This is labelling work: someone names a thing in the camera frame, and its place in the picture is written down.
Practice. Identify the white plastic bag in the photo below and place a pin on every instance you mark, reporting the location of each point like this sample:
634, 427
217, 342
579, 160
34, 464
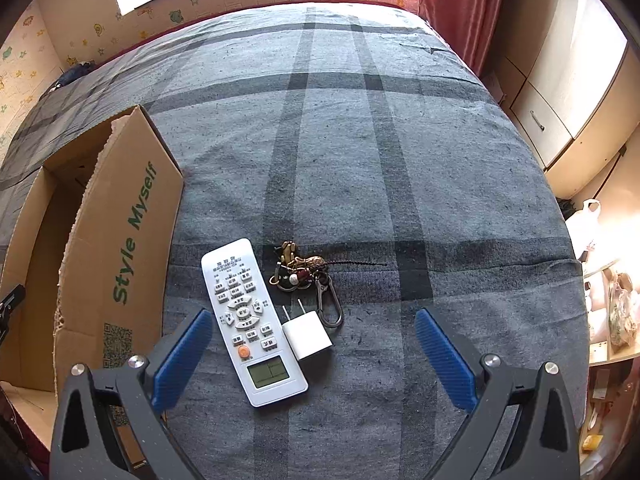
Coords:
582, 230

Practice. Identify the white remote control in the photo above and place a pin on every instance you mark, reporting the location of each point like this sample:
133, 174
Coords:
245, 310

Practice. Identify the brown cardboard box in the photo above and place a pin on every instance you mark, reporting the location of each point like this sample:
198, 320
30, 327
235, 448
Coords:
130, 185

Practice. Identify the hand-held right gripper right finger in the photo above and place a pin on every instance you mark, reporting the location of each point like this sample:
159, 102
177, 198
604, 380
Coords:
445, 360

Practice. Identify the clear plastic bag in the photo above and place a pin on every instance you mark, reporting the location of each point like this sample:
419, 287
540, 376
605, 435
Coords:
622, 310

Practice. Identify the white charger plug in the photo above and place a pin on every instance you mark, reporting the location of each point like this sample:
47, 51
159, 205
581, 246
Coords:
307, 335

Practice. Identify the grey plaid bed sheet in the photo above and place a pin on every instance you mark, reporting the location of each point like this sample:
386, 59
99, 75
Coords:
375, 160

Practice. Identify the dark blue cloth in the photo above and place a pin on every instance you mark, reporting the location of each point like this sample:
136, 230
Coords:
75, 74

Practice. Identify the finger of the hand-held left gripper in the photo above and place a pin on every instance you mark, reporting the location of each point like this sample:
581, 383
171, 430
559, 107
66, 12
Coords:
12, 296

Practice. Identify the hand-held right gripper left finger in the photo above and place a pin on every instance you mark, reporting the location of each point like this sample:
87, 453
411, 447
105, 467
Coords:
182, 355

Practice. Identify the wooden shelf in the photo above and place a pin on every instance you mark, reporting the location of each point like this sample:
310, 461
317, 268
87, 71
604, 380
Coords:
605, 355

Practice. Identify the cream wardrobe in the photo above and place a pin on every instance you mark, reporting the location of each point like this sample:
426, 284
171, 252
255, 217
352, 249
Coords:
565, 85

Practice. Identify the red curtain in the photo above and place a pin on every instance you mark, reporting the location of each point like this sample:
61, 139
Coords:
460, 5

